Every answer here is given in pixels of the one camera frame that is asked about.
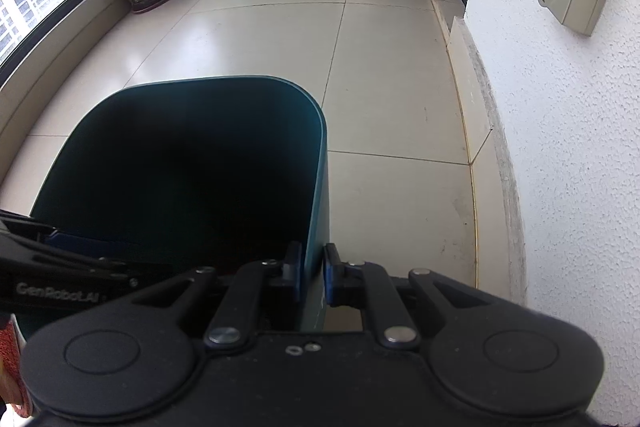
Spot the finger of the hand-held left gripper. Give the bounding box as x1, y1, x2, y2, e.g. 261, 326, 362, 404
0, 208, 68, 254
0, 233, 132, 280

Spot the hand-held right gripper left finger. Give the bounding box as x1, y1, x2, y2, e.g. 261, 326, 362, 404
131, 241, 304, 350

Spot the red patterned cloth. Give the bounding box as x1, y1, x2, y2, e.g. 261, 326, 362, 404
0, 314, 32, 419

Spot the teal plastic trash bin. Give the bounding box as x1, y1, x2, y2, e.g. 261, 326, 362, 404
29, 75, 332, 333

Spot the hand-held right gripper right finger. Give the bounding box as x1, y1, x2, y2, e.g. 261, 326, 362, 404
322, 243, 493, 350

